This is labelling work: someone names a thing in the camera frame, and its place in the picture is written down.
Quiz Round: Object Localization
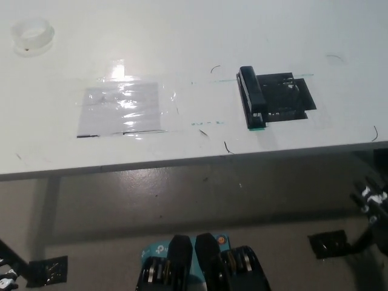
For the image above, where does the black square mat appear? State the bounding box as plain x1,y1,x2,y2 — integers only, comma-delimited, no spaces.
256,72,318,122

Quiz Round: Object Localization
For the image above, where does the black stapler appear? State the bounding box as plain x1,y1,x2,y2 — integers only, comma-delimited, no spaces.
235,65,267,130

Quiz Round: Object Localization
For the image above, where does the black floor tape patch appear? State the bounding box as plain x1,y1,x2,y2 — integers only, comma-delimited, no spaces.
25,256,69,288
307,229,349,260

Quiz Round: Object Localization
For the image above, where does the taped plastic sheet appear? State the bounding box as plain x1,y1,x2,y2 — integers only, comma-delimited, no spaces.
76,81,167,139

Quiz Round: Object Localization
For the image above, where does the clear tape film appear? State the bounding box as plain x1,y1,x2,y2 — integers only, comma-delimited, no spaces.
74,57,179,141

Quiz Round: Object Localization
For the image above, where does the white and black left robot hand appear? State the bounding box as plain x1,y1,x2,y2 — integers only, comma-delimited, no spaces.
0,259,19,290

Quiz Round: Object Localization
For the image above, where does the black metal frame leg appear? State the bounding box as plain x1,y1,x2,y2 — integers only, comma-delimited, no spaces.
345,218,388,255
0,238,33,275

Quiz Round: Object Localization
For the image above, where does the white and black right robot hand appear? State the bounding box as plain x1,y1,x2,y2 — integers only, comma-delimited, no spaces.
350,175,388,225

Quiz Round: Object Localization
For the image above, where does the clear tape roll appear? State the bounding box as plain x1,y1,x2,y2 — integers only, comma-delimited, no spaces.
10,18,56,57

